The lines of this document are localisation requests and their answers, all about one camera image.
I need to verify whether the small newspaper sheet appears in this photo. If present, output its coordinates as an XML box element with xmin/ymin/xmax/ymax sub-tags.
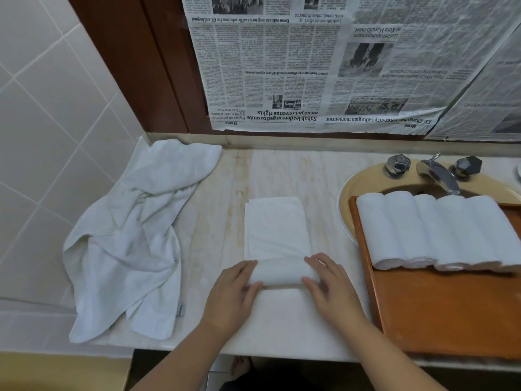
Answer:
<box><xmin>423</xmin><ymin>27</ymin><xmax>521</xmax><ymax>142</ymax></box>

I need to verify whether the brown wooden tray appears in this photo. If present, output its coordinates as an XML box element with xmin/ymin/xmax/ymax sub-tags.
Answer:
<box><xmin>349</xmin><ymin>195</ymin><xmax>521</xmax><ymax>361</ymax></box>

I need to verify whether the chrome faucet spout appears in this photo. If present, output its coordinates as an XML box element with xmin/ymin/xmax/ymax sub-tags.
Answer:
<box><xmin>415</xmin><ymin>153</ymin><xmax>462</xmax><ymax>196</ymax></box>

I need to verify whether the dark brown wooden frame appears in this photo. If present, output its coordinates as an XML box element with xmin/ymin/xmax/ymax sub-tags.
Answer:
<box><xmin>67</xmin><ymin>0</ymin><xmax>426</xmax><ymax>140</ymax></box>

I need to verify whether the person's left forearm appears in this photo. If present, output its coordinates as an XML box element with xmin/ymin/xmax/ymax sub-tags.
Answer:
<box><xmin>129</xmin><ymin>321</ymin><xmax>242</xmax><ymax>391</ymax></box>

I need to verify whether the beige sink basin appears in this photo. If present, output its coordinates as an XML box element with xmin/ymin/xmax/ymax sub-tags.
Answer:
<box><xmin>336</xmin><ymin>160</ymin><xmax>521</xmax><ymax>247</ymax></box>

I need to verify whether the large newspaper sheet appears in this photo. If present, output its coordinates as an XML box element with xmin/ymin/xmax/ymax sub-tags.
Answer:
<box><xmin>180</xmin><ymin>0</ymin><xmax>521</xmax><ymax>133</ymax></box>

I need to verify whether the chrome faucet knob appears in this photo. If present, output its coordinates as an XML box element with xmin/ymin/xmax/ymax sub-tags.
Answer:
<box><xmin>453</xmin><ymin>155</ymin><xmax>484</xmax><ymax>180</ymax></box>
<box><xmin>384</xmin><ymin>154</ymin><xmax>410</xmax><ymax>179</ymax></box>

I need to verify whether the person's right forearm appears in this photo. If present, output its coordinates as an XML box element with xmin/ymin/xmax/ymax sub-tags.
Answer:
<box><xmin>329</xmin><ymin>313</ymin><xmax>449</xmax><ymax>391</ymax></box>

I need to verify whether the person's right hand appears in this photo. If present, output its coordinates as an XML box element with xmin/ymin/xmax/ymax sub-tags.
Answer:
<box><xmin>301</xmin><ymin>253</ymin><xmax>368</xmax><ymax>329</ymax></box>

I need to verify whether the crumpled white towel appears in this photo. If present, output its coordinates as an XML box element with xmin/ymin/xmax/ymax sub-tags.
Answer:
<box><xmin>63</xmin><ymin>138</ymin><xmax>223</xmax><ymax>344</ymax></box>

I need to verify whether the white towel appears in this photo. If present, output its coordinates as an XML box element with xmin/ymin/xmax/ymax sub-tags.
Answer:
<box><xmin>466</xmin><ymin>195</ymin><xmax>521</xmax><ymax>273</ymax></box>
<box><xmin>437</xmin><ymin>195</ymin><xmax>504</xmax><ymax>273</ymax></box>
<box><xmin>413</xmin><ymin>194</ymin><xmax>469</xmax><ymax>272</ymax></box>
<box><xmin>356</xmin><ymin>192</ymin><xmax>404</xmax><ymax>270</ymax></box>
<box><xmin>243</xmin><ymin>196</ymin><xmax>322</xmax><ymax>290</ymax></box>
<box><xmin>385</xmin><ymin>191</ymin><xmax>437</xmax><ymax>269</ymax></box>
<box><xmin>63</xmin><ymin>138</ymin><xmax>223</xmax><ymax>344</ymax></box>

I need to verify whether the person's foot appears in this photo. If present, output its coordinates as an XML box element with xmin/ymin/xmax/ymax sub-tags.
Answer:
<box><xmin>230</xmin><ymin>356</ymin><xmax>254</xmax><ymax>381</ymax></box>

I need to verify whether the person's left hand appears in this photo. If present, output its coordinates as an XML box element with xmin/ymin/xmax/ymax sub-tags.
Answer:
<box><xmin>202</xmin><ymin>260</ymin><xmax>264</xmax><ymax>338</ymax></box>

